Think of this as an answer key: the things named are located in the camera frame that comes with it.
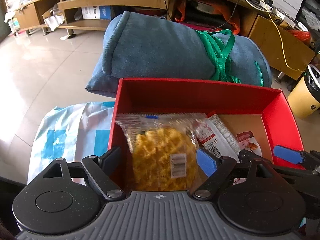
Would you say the clear yellow noodle snack bag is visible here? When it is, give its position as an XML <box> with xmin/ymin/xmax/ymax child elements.
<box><xmin>116</xmin><ymin>113</ymin><xmax>206</xmax><ymax>193</ymax></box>

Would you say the yellow trash bin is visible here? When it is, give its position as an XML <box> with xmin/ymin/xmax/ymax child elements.
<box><xmin>287</xmin><ymin>64</ymin><xmax>319</xmax><ymax>119</ymax></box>

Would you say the green strap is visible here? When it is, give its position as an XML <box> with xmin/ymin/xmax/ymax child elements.
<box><xmin>195</xmin><ymin>29</ymin><xmax>264</xmax><ymax>87</ymax></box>

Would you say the red white snack packet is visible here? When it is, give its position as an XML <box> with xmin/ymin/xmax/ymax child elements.
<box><xmin>195</xmin><ymin>114</ymin><xmax>263</xmax><ymax>161</ymax></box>

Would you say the blue checked tablecloth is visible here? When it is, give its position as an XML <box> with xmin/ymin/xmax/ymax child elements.
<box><xmin>27</xmin><ymin>101</ymin><xmax>115</xmax><ymax>183</ymax></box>

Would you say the blue rolled blanket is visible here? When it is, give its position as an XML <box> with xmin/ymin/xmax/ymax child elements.
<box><xmin>86</xmin><ymin>11</ymin><xmax>272</xmax><ymax>97</ymax></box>

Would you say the orange plastic bag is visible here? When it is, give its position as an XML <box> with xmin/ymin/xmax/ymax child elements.
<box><xmin>174</xmin><ymin>0</ymin><xmax>240</xmax><ymax>35</ymax></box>

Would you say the yellow cable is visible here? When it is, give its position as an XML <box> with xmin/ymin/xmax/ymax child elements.
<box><xmin>220</xmin><ymin>0</ymin><xmax>307</xmax><ymax>72</ymax></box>

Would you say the wooden TV cabinet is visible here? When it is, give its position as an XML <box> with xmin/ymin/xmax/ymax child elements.
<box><xmin>13</xmin><ymin>0</ymin><xmax>315</xmax><ymax>80</ymax></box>

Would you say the red cardboard box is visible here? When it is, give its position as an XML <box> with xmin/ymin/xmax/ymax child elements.
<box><xmin>108</xmin><ymin>78</ymin><xmax>304</xmax><ymax>192</ymax></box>

